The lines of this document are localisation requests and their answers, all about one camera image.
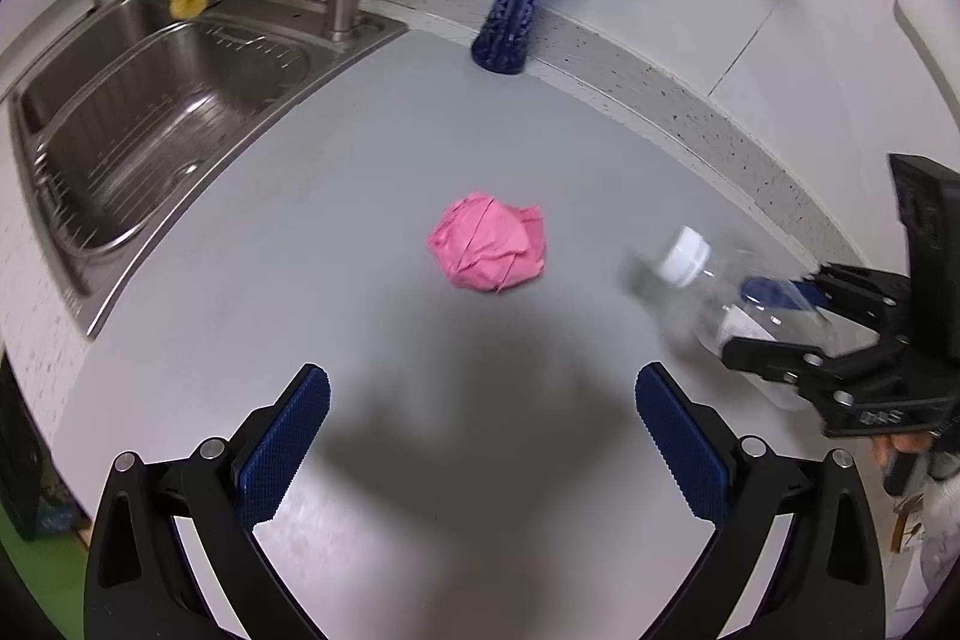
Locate person's right hand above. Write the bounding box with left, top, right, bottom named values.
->
left=872, top=430, right=938, bottom=480

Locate small wooden object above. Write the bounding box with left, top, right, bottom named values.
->
left=890, top=496, right=931, bottom=555

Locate clear plastic bottle white cap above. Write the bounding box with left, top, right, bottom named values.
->
left=621, top=226, right=852, bottom=412

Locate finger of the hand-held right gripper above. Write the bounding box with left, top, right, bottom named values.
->
left=721, top=336, right=906, bottom=416
left=739, top=263, right=913, bottom=327

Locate pink paper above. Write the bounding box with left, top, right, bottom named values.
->
left=427, top=194, right=548, bottom=295

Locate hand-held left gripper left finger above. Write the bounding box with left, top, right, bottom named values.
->
left=84, top=362, right=332, bottom=640

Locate stainless steel sink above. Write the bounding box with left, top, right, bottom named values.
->
left=7, top=0, right=410, bottom=341

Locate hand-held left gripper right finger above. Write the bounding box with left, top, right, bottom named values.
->
left=634, top=361, right=886, bottom=640

